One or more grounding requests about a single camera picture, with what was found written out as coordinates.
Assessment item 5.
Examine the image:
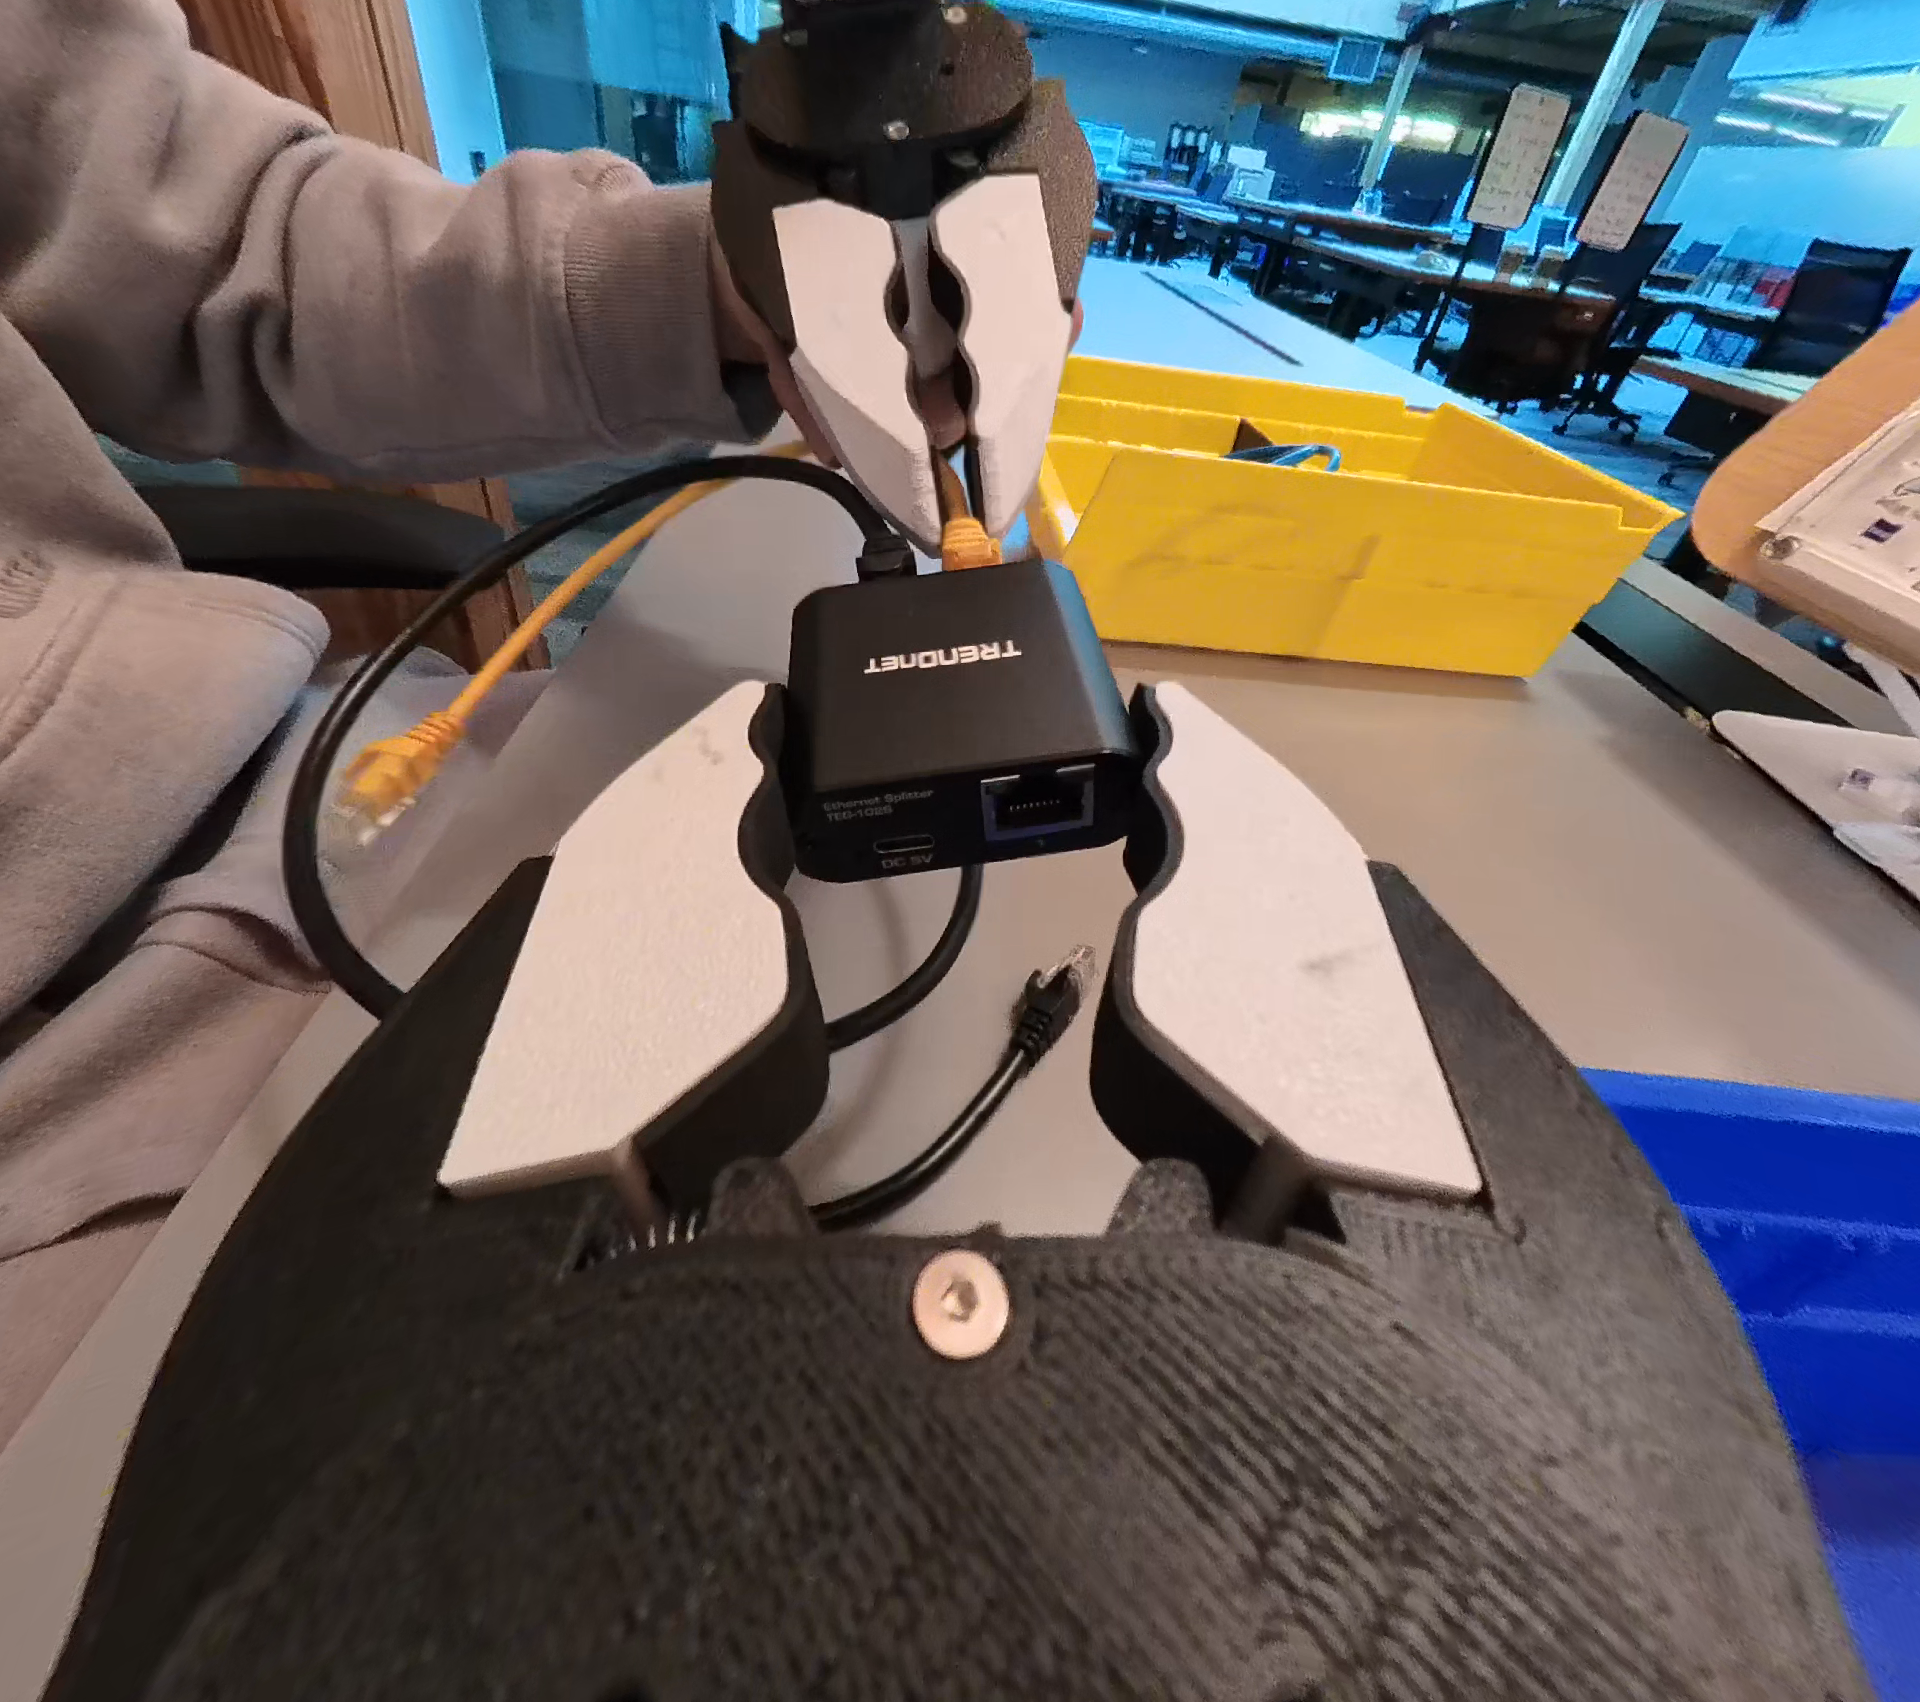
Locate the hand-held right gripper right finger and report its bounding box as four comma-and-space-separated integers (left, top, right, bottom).
1088, 681, 1486, 1248

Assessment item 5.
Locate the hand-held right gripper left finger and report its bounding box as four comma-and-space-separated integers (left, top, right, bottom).
436, 681, 832, 1210

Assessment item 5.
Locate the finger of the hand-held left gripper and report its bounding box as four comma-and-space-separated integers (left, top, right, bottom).
930, 175, 1075, 548
768, 199, 944, 557

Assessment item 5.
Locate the black ethernet cable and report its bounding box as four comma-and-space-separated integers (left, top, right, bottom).
282, 454, 1101, 1232

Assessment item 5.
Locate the yellow ethernet cable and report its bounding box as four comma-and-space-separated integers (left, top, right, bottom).
334, 443, 1004, 852

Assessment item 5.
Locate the black ethernet splitter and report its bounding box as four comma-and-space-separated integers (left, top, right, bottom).
787, 561, 1137, 888

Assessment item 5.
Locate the person's left forearm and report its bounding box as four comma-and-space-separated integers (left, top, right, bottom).
90, 148, 751, 487

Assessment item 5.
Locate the grey desk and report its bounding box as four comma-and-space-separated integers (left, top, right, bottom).
0, 449, 1920, 1702

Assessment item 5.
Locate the person's left hand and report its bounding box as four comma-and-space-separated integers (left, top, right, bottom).
710, 253, 821, 451

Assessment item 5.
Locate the white table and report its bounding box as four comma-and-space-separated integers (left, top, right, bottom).
1072, 260, 1503, 414

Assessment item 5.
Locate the long dark background table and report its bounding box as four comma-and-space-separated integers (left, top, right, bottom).
1103, 181, 1786, 384

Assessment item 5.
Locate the yellow plastic bin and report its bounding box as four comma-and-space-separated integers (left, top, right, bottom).
1027, 357, 1684, 681

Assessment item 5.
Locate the black chair armrest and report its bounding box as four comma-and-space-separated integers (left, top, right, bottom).
127, 481, 521, 594

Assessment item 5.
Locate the white standing whiteboard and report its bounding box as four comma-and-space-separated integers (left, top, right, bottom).
1463, 82, 1574, 233
1576, 110, 1691, 252

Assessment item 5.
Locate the white stand base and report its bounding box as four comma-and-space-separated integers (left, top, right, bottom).
1710, 668, 1920, 902

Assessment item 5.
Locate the person in grey hoodie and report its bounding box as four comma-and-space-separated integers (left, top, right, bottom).
0, 0, 554, 1449

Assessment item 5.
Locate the blue plastic bin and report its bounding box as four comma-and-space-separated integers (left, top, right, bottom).
1583, 1068, 1920, 1702

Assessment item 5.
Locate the wooden document board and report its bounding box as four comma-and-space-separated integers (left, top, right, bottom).
1691, 307, 1920, 677

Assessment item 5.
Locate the white paper sheet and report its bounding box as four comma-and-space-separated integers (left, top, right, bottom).
1755, 404, 1920, 625

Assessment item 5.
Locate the black mesh office chair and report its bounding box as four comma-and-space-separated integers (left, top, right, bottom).
1746, 240, 1913, 380

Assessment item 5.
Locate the dark cable bundle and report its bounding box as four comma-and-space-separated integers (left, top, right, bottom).
1217, 420, 1344, 473

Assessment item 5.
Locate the black desk edge rail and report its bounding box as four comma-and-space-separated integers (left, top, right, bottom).
1576, 561, 1885, 744

